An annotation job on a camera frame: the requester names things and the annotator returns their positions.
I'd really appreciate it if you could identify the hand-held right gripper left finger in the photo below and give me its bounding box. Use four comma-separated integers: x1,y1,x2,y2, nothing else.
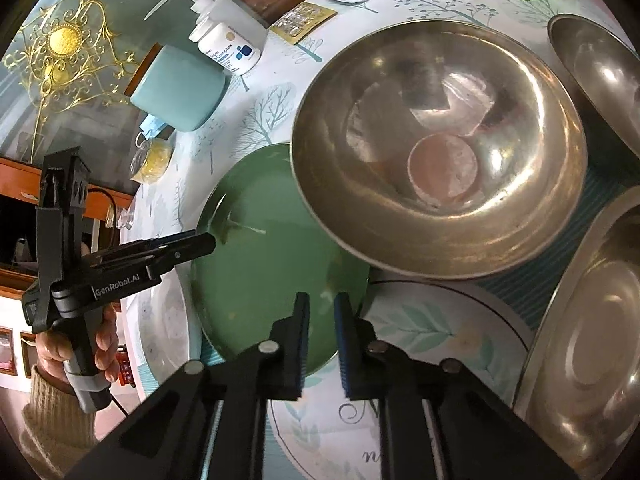
65,292,311,480

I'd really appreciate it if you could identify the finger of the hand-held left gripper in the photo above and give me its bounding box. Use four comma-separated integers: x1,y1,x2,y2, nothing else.
100,232,198,257
82,233,217,277

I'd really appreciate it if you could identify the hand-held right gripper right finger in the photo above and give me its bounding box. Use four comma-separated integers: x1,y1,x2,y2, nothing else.
334,292,581,480

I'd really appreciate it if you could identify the green plate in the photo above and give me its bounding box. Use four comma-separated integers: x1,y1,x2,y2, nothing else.
190,142,371,376

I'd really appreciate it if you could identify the large steel bowl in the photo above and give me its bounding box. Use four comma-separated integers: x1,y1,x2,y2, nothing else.
291,22,588,281

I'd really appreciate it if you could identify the steel plate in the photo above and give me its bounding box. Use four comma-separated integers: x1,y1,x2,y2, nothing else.
512,187,640,476

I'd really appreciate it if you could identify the small steel bowl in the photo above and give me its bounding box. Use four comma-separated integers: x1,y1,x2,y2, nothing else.
547,14,640,158

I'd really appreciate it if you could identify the person's left hand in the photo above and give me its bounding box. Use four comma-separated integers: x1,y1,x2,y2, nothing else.
34,305,122,391

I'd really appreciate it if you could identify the small yellow glass bowl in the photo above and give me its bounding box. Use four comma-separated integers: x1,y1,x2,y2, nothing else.
129,135,173,186

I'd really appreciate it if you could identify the blue face mask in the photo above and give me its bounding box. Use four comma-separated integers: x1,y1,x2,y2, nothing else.
137,112,176,141

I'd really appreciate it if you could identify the teal canister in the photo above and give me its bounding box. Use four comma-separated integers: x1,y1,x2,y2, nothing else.
130,45,232,133

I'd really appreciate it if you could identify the tree print tablecloth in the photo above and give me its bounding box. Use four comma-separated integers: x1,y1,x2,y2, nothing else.
117,0,640,480

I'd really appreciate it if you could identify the white pill bottle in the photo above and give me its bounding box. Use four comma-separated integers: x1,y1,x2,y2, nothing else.
189,22,263,77

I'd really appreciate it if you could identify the glass door with gold ornament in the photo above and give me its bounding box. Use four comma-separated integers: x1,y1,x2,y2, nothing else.
0,0,281,166

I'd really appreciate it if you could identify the white squeeze bottle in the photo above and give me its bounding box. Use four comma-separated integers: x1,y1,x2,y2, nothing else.
146,0,268,48

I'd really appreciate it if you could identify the yellow blister pack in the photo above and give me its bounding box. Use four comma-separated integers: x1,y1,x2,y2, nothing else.
270,2,337,46

